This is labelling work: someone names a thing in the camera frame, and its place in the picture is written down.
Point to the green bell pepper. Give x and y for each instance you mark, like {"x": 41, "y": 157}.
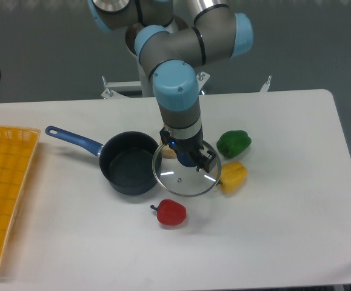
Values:
{"x": 233, "y": 143}

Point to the dark saucepan blue handle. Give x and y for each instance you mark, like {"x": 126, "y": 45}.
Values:
{"x": 125, "y": 160}

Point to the glass lid blue knob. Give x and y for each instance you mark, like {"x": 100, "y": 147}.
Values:
{"x": 185, "y": 181}

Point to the yellow woven tray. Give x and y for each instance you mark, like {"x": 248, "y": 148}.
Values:
{"x": 17, "y": 149}

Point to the beige bread loaf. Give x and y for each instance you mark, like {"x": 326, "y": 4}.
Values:
{"x": 168, "y": 153}

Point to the red bell pepper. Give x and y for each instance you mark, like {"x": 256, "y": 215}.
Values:
{"x": 170, "y": 212}

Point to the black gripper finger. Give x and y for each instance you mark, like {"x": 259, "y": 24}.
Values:
{"x": 164, "y": 136}
{"x": 205, "y": 162}

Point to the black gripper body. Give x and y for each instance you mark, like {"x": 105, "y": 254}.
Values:
{"x": 187, "y": 145}

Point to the yellow bell pepper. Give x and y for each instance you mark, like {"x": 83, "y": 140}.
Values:
{"x": 233, "y": 175}

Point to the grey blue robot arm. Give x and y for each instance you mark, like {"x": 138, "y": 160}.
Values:
{"x": 168, "y": 57}

